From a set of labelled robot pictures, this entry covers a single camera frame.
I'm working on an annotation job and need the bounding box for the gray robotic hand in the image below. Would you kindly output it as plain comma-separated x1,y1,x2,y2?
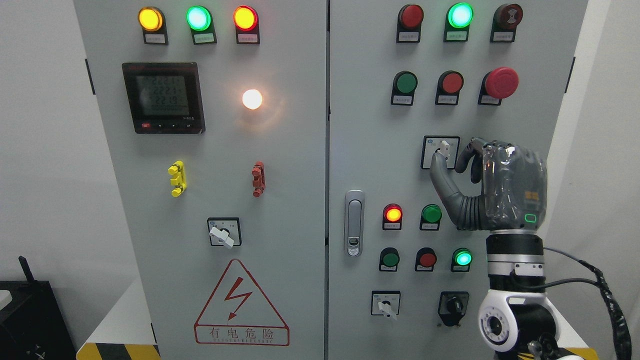
430,137,547,232

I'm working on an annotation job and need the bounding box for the gray rotary switch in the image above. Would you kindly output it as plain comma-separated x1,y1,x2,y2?
370,291,402,321
420,135,460,170

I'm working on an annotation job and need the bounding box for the lit green button lower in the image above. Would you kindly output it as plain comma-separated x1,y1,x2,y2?
450,247,474,272

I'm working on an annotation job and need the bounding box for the green indicator middle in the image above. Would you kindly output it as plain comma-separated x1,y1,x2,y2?
419,203,442,231

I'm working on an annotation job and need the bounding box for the red push button lower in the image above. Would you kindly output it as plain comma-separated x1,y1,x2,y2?
414,247,438,272

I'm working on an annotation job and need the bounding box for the red push button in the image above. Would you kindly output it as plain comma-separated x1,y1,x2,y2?
434,70,464,106
414,247,438,272

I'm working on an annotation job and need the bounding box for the red emergency stop button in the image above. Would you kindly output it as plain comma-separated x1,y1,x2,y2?
477,66,520,106

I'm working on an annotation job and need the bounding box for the lit red indicator middle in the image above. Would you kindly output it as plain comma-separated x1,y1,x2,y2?
382,203,403,231

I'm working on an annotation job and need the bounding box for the red push button upper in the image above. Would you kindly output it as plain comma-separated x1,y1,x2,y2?
434,70,464,106

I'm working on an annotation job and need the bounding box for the green push button lower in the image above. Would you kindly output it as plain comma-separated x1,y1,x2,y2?
378,247,400,272

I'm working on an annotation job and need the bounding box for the green push button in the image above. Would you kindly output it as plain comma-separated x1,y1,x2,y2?
378,247,400,272
390,70,418,106

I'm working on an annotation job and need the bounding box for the green push button upper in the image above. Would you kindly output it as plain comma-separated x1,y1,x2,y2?
390,70,418,106

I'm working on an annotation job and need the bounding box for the dark red buzzer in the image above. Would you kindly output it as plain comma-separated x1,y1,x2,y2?
489,3,524,43

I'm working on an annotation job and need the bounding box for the green lit indicator top right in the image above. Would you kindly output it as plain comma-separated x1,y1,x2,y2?
443,2,474,43

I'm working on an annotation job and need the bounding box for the red indicator light top right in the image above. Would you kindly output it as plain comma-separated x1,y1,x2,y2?
396,3,425,44

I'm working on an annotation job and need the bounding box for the gray electrical cabinet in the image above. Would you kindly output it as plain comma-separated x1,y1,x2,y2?
74,0,588,360

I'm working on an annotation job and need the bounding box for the red terminal connector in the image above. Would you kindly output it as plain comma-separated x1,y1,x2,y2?
251,161,266,198

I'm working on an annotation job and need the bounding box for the white glowing indicator light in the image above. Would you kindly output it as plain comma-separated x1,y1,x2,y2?
241,88,264,111

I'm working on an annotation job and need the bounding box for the red electric danger warning sign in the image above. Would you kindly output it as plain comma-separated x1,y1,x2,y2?
193,259,290,347

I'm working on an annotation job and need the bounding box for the red orange indicator light top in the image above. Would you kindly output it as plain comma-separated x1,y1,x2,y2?
233,5,260,44

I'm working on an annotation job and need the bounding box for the yellow terminal connector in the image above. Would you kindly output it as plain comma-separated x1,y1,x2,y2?
167,161,188,198

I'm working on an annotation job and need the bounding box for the green indicator light top left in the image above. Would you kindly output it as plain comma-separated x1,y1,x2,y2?
185,6,217,45

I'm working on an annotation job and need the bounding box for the black digital power meter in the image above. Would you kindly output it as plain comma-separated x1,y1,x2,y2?
121,62,206,134

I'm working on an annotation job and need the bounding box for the yellow indicator light top left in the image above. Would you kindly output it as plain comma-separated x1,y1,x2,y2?
137,6,169,46

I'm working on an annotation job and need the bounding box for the black device box with antenna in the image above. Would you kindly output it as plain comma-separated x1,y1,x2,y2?
0,256,76,360

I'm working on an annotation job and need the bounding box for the black key selector switch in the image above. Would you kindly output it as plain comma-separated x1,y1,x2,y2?
438,291,470,327

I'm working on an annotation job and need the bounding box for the silver cabinet door handle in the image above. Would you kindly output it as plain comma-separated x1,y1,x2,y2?
343,189,365,256

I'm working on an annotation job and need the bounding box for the black braided cable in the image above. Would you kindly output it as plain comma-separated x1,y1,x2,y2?
510,246,633,360

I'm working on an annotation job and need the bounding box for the gray rotary switch left door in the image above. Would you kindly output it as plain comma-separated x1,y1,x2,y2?
206,217,243,249

